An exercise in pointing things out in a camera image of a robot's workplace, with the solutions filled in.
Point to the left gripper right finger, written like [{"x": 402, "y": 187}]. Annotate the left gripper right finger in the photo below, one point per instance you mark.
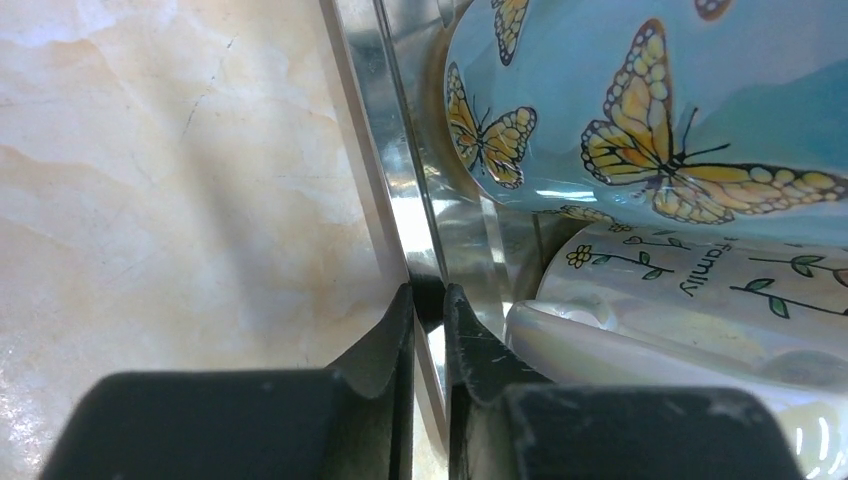
[{"x": 508, "y": 421}]

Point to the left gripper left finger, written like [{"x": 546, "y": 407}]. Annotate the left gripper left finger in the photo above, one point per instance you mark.
[{"x": 352, "y": 419}]

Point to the white floral family mug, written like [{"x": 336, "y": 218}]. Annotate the white floral family mug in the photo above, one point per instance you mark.
[{"x": 643, "y": 307}]

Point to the silver metal tray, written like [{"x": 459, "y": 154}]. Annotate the silver metal tray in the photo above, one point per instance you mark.
[{"x": 392, "y": 58}]

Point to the blue butterfly mug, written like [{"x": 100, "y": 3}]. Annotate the blue butterfly mug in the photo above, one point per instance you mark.
[{"x": 719, "y": 117}]

